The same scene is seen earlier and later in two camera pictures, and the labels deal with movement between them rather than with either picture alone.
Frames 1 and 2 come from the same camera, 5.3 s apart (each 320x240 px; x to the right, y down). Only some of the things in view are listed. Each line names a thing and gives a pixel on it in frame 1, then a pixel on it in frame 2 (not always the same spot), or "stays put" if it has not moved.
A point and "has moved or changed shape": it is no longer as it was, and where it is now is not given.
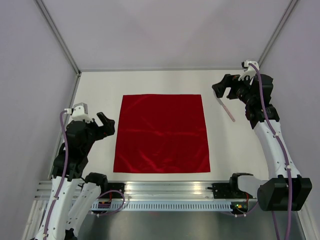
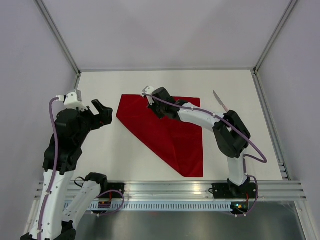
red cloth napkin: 162,133 has moved or changed shape
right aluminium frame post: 276,32 stays put
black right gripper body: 242,87 -> 158,110
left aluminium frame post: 63,42 stays put
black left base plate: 119,187 stays put
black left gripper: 107,129 -> 104,117
